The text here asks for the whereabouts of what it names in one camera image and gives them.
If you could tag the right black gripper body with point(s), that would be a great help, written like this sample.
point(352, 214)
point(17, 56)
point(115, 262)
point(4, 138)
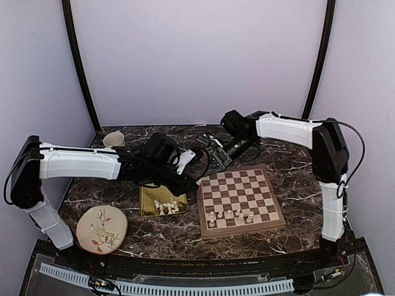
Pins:
point(236, 152)

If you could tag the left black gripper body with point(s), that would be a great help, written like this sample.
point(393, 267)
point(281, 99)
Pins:
point(157, 173)

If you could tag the wooden chess board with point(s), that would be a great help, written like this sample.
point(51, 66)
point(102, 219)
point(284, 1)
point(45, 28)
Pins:
point(242, 190)

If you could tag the white chess queen piece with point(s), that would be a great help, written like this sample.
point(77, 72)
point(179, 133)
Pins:
point(250, 217)

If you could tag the white chess king piece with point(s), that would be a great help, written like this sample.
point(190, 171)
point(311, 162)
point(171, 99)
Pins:
point(240, 219)

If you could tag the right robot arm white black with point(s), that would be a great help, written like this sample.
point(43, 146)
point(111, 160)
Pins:
point(329, 153)

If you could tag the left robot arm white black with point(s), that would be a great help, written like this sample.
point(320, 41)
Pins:
point(37, 161)

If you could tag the gold metal tray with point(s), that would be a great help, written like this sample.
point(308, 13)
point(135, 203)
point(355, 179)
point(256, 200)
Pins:
point(159, 201)

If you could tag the cream ceramic mug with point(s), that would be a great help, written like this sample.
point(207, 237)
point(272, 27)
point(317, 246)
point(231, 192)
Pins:
point(116, 139)

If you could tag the round bird painted plate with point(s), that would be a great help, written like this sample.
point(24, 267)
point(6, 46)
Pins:
point(102, 229)

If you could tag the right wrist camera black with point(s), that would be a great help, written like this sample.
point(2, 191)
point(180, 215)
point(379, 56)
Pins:
point(237, 125)

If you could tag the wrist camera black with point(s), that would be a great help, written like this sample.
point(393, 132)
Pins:
point(237, 125)
point(159, 148)

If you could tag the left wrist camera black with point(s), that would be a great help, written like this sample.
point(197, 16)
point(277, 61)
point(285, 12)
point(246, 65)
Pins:
point(159, 148)

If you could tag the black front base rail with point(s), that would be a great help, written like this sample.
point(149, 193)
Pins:
point(294, 265)

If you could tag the grey slotted cable duct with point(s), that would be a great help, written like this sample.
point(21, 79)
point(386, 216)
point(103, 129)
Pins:
point(150, 285)

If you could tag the right black frame post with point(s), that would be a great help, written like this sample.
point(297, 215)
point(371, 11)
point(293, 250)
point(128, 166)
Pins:
point(321, 56)

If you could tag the black frame post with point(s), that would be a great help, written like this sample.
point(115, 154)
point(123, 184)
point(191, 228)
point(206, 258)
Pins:
point(78, 63)
point(321, 56)

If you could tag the left black frame post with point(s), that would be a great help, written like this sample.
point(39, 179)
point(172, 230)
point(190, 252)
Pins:
point(78, 63)

